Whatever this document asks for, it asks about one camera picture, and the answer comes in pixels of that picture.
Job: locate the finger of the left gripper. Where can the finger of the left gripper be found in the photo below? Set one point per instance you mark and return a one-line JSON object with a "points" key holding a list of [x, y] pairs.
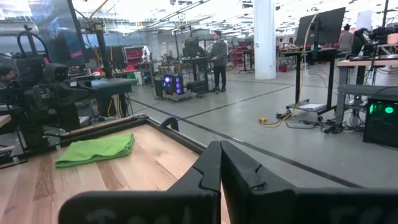
{"points": [[81, 92]]}

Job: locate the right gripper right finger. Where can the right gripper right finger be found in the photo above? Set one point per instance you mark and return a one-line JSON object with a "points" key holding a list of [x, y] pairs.
{"points": [[242, 186]]}

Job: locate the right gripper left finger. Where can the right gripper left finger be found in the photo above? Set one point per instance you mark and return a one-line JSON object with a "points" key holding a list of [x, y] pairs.
{"points": [[199, 180]]}

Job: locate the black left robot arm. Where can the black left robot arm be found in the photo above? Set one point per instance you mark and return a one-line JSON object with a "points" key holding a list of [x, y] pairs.
{"points": [[37, 133]]}

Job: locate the background black robot arm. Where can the background black robot arm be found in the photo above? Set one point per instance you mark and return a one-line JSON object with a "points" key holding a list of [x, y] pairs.
{"points": [[363, 37]]}

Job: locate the red storage shelf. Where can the red storage shelf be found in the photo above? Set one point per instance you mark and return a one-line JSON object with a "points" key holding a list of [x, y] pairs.
{"points": [[133, 57], [237, 53]]}

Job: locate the grey computer desk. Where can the grey computer desk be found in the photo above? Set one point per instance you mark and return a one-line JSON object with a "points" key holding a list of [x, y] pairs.
{"points": [[113, 84]]}

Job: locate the black monitor pole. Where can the black monitor pole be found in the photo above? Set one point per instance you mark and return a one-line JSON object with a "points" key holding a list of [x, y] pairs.
{"points": [[102, 53]]}

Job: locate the folded green cloth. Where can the folded green cloth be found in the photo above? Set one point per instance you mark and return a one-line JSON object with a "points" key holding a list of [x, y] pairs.
{"points": [[93, 151]]}

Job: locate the black operator monitor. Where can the black operator monitor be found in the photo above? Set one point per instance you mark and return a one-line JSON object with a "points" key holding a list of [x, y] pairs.
{"points": [[57, 31]]}

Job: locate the small white robot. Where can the small white robot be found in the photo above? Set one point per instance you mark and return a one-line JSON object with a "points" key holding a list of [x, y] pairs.
{"points": [[146, 53]]}

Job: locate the computer tower blue lights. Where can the computer tower blue lights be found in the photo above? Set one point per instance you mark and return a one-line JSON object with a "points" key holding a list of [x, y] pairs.
{"points": [[173, 84]]}

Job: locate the black equipment cart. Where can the black equipment cart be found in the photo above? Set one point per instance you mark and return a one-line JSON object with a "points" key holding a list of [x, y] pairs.
{"points": [[197, 87]]}

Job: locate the person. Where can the person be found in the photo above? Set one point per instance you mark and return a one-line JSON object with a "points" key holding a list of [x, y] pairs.
{"points": [[219, 53], [345, 39]]}

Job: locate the black monitor floor stand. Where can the black monitor floor stand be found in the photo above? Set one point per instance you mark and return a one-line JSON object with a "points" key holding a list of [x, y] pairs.
{"points": [[330, 81]]}

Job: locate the white column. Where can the white column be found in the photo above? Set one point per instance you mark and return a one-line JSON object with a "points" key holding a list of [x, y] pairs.
{"points": [[264, 37]]}

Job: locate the computer tower green lights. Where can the computer tower green lights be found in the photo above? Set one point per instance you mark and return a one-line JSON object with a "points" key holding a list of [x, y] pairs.
{"points": [[381, 121]]}

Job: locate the wooden top work table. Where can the wooden top work table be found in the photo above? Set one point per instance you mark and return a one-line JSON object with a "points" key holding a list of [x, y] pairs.
{"points": [[367, 62]]}

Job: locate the black monitor on stand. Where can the black monitor on stand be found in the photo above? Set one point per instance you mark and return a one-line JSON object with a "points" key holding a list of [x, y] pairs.
{"points": [[320, 26]]}

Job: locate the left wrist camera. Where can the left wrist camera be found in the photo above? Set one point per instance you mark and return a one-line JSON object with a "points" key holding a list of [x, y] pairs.
{"points": [[56, 73]]}

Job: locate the black metal table frame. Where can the black metal table frame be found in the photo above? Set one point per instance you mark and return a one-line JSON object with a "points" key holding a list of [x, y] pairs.
{"points": [[186, 141]]}

